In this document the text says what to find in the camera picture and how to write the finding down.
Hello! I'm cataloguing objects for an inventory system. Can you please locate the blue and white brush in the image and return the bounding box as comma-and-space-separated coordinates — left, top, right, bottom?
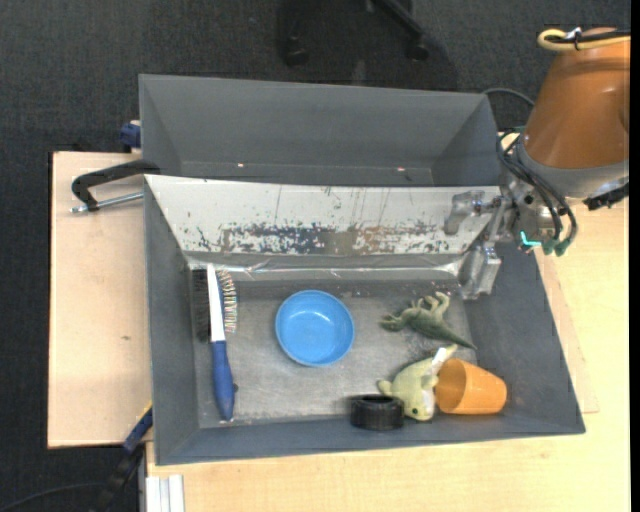
191, 264, 240, 423

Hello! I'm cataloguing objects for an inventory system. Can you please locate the grey metal bin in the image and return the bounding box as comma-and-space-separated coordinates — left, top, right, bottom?
137, 73, 587, 467

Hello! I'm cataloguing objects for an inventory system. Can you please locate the green toy dinosaur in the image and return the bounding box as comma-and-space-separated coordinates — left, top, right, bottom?
379, 291, 479, 352

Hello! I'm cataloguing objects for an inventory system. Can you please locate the blue bowl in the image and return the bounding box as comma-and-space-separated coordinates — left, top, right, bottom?
274, 289, 357, 368

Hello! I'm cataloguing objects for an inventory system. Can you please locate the orange cup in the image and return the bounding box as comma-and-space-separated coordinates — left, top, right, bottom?
434, 357, 508, 416

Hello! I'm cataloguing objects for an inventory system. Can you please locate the black ring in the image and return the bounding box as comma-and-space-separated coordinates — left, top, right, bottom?
349, 394, 406, 432

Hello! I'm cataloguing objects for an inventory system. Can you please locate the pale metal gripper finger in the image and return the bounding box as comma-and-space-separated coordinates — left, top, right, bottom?
443, 189, 502, 236
458, 241, 503, 302

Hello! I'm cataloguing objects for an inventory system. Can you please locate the pale green plush toy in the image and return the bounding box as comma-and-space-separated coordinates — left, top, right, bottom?
376, 343, 459, 423

